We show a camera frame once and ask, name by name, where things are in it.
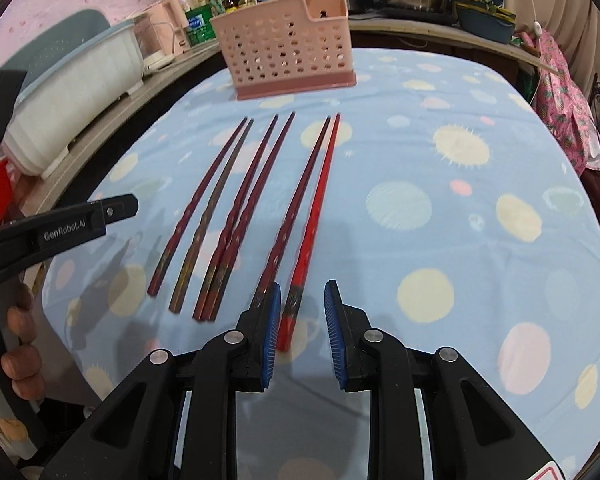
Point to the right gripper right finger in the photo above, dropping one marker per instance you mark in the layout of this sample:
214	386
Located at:
346	328

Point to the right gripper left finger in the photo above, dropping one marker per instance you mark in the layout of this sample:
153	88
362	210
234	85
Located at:
259	324

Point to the bright red chopstick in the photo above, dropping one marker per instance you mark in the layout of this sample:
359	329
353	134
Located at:
291	310

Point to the person's left hand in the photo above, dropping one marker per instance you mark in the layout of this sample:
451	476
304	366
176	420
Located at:
23	365

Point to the blue dotted tablecloth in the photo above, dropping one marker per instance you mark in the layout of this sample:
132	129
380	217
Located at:
452	217

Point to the white dish rack bin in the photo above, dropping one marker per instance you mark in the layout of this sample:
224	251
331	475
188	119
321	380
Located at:
60	104

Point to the grey blue rack lid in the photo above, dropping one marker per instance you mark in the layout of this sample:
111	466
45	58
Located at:
50	47

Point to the pink perforated utensil holder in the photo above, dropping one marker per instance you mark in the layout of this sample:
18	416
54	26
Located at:
279	47

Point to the pink floral garment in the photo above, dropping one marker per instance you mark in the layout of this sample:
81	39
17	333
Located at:
562	106

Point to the blue bowl with vegetables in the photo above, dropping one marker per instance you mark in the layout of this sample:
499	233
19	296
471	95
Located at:
485	19

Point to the beige hanging curtain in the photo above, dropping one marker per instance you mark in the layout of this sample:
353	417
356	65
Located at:
574	24

